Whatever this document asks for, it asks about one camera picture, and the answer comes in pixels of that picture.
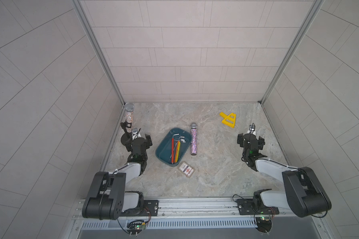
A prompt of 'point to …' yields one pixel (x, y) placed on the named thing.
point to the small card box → (186, 169)
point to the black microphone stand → (126, 139)
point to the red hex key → (172, 148)
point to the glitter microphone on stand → (129, 107)
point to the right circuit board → (264, 224)
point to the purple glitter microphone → (194, 139)
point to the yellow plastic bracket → (230, 120)
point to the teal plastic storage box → (163, 149)
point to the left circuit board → (135, 226)
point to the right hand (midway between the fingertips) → (249, 133)
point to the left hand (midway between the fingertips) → (140, 134)
